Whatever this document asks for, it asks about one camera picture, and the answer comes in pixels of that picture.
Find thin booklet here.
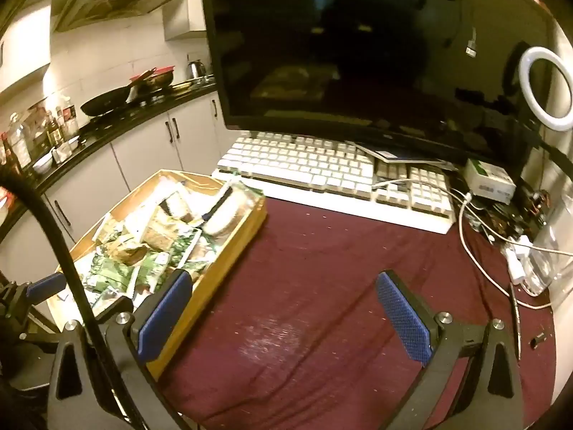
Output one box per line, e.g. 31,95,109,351
353,141,457,166

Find white dropper bottle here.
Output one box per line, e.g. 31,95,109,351
505,246,528,286

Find white wall cabinets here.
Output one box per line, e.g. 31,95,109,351
0,0,211,95

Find range hood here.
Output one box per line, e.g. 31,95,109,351
54,0,191,32

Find white ring light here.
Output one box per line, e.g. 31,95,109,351
518,46,573,133

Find brown cardboard box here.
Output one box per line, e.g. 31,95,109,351
47,169,268,379

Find black frying pan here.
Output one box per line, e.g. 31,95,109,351
80,86,135,117

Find white base cabinets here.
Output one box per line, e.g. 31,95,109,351
0,94,233,269

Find tangle of dark cables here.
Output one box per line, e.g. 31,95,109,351
457,175,553,243

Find black pen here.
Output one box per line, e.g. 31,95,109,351
509,282,524,361

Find black kitchen countertop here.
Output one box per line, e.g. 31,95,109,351
0,78,220,234

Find white computer keyboard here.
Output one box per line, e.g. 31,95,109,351
211,131,457,234

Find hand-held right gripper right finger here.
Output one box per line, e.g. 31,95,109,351
375,270,524,430

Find clear plastic container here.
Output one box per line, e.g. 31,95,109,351
521,221,573,319

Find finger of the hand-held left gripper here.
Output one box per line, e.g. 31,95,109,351
24,272,68,305

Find row of condiment bottles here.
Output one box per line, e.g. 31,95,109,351
0,103,81,171

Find dark wok with red rim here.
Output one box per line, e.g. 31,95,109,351
130,66,176,95

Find pile of assorted snack packets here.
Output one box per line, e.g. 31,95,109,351
67,177,265,314

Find thin white cable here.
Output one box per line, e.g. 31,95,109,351
371,178,553,311

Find maroon tablecloth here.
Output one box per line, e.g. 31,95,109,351
148,197,558,430

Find black computer monitor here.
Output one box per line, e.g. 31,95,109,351
199,0,567,175

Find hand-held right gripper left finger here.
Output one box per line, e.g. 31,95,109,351
47,269,195,430

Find small white green carton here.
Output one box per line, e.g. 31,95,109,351
463,158,517,201

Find white power adapter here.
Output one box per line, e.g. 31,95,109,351
510,234,534,256

